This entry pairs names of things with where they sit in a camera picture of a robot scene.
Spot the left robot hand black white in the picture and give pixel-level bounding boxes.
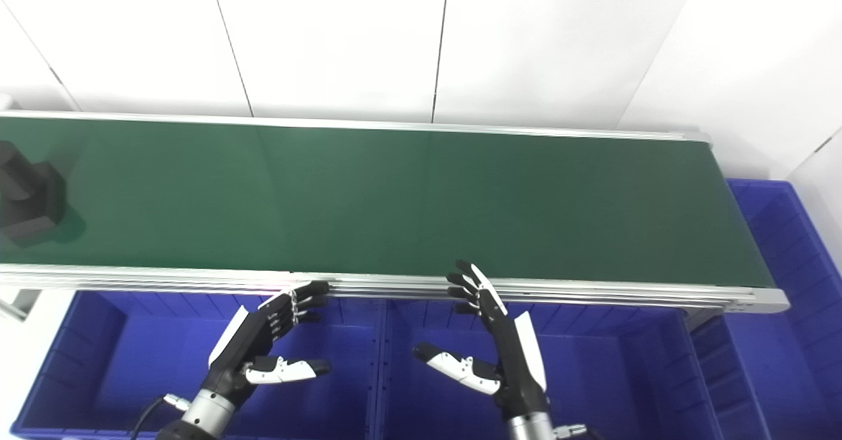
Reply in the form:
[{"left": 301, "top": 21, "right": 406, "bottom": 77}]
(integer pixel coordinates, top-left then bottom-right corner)
[{"left": 201, "top": 280, "right": 332, "bottom": 404}]

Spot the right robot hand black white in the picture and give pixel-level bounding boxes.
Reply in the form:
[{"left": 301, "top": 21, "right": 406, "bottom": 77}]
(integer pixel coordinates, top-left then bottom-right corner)
[{"left": 412, "top": 259, "right": 552, "bottom": 421}]

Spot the black cylinder block part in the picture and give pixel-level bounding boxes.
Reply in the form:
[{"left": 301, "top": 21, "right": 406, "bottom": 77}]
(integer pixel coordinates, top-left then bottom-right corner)
[{"left": 0, "top": 141, "right": 67, "bottom": 244}]

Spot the blue plastic bin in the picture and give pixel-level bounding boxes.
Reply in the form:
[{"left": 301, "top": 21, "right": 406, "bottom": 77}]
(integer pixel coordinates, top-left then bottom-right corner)
[
  {"left": 10, "top": 289, "right": 385, "bottom": 440},
  {"left": 684, "top": 178, "right": 842, "bottom": 440},
  {"left": 378, "top": 295, "right": 731, "bottom": 440}
]

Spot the green conveyor belt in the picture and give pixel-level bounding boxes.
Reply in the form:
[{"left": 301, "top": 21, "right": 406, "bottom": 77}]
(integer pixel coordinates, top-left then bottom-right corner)
[
  {"left": 0, "top": 116, "right": 777, "bottom": 289},
  {"left": 0, "top": 109, "right": 790, "bottom": 314}
]

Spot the aluminium conveyor support leg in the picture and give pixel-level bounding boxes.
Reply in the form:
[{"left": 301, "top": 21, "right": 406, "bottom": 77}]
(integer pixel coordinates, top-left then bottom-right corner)
[{"left": 0, "top": 289, "right": 41, "bottom": 322}]

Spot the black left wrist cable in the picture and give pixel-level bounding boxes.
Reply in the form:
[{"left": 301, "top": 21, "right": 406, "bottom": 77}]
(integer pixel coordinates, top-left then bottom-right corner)
[{"left": 128, "top": 394, "right": 193, "bottom": 440}]

